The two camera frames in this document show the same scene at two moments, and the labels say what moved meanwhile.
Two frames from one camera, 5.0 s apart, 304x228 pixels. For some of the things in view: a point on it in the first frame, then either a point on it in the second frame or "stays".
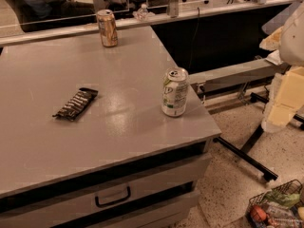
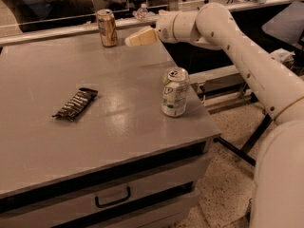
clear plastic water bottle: x=142 y=13 stays
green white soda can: x=175 y=91 stays
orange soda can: x=107 y=27 stays
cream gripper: x=294 y=38 to x=164 y=28
